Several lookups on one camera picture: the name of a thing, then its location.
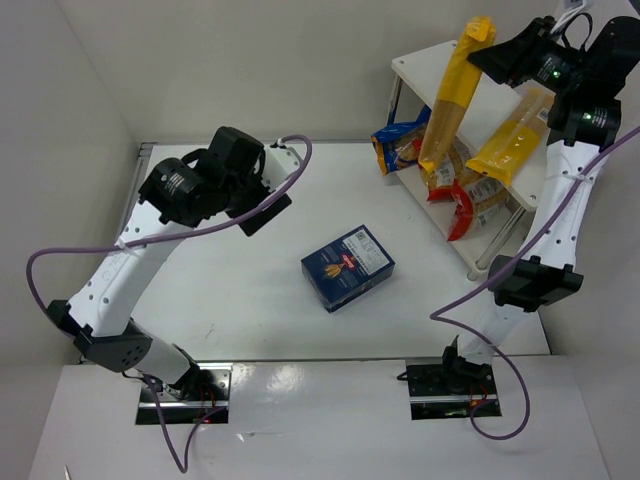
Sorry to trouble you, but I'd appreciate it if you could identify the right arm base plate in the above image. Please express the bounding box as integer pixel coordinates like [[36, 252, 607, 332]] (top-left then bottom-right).
[[396, 361, 502, 421]]

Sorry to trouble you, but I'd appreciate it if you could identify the yellow spaghetti bag on shelf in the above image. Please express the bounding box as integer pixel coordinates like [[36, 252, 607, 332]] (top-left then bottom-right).
[[466, 87, 554, 187]]

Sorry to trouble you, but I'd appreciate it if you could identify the yellow spaghetti bag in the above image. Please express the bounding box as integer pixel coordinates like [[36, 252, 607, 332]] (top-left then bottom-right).
[[418, 16, 496, 173], [466, 87, 554, 187]]

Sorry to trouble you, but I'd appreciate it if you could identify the blue Barilla pasta box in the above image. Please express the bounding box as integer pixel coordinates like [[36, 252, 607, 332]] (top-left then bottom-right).
[[301, 225, 396, 313]]

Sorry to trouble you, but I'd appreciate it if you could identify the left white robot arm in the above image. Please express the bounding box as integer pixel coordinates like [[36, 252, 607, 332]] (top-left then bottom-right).
[[47, 127, 301, 399]]

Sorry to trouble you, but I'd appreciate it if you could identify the blue pasta bag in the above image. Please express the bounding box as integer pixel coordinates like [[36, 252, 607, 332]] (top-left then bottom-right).
[[371, 105, 431, 176]]

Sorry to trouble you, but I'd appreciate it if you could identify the white two-tier shelf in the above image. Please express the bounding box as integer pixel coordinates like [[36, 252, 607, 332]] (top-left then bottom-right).
[[392, 41, 551, 280]]

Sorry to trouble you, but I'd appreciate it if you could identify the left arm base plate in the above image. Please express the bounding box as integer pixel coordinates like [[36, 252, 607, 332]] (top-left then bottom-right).
[[152, 362, 232, 425]]

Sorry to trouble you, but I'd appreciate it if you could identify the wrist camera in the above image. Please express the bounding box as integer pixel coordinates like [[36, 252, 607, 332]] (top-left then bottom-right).
[[553, 0, 594, 23], [261, 145, 302, 192]]

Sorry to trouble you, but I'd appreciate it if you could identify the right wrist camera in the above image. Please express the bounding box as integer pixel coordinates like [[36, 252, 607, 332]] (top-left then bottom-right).
[[553, 0, 594, 23]]

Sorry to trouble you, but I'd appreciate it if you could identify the red pasta bag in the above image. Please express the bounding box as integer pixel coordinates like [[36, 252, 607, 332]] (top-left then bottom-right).
[[447, 176, 509, 242], [420, 139, 476, 202]]

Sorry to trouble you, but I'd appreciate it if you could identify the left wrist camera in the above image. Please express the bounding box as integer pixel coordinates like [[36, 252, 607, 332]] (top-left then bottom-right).
[[261, 145, 302, 192]]

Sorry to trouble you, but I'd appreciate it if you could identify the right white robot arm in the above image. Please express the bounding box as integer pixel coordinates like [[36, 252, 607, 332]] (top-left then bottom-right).
[[440, 16, 639, 382]]

